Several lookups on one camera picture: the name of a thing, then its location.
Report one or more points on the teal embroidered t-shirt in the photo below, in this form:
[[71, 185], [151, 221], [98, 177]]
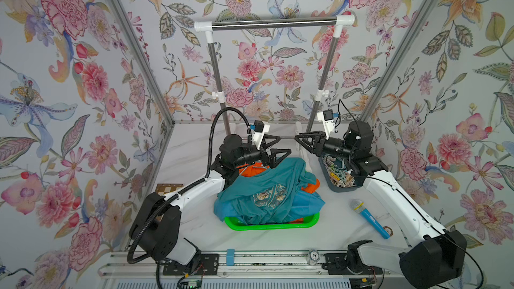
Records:
[[272, 188]]

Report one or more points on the blue garment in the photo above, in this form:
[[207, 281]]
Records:
[[303, 205]]

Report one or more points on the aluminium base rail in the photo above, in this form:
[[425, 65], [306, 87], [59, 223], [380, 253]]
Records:
[[250, 269]]

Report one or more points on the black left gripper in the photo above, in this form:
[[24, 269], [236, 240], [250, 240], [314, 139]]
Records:
[[272, 164]]

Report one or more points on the dark teal clothespin bin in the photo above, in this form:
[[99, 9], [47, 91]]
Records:
[[336, 175]]

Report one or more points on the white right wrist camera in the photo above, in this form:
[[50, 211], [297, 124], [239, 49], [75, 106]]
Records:
[[327, 119]]

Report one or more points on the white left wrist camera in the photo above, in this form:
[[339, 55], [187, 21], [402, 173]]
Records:
[[259, 130]]

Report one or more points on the orange garment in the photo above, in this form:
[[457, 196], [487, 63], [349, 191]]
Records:
[[258, 168]]

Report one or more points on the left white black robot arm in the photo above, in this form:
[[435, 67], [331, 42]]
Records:
[[155, 231]]

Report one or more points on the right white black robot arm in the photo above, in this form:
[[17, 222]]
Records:
[[434, 255]]

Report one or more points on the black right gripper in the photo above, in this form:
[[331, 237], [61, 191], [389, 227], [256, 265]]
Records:
[[318, 144]]

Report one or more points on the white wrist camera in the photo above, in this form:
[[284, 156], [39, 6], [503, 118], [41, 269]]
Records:
[[259, 130], [327, 119]]

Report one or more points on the blue toy microphone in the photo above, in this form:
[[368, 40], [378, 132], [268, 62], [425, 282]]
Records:
[[359, 207]]

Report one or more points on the wooden chessboard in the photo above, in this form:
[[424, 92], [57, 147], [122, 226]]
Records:
[[164, 188]]

